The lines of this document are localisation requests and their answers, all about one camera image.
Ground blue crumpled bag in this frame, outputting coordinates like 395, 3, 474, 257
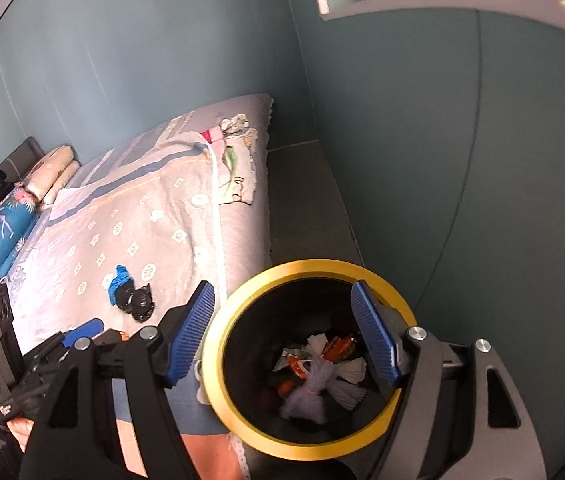
104, 264, 133, 306

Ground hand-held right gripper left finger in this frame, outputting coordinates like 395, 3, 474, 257
19, 280, 216, 480

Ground blue floral folded quilt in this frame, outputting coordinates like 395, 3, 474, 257
0, 187, 38, 279

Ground black bin with gold rim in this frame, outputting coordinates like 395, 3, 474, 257
201, 258, 417, 461

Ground orange wrapper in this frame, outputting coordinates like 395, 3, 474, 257
325, 335, 359, 362

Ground silver and red snack wrapper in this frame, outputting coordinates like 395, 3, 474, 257
275, 342, 316, 379

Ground cream pillows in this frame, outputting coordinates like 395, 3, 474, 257
27, 145, 80, 206

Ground floral light cloth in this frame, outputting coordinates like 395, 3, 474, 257
217, 114, 259, 206

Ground white paper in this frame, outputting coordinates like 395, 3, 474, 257
306, 332, 369, 403

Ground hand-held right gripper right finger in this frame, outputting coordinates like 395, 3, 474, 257
351, 280, 548, 480

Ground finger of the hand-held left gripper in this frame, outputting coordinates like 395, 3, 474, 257
61, 319, 104, 347
93, 329, 128, 348

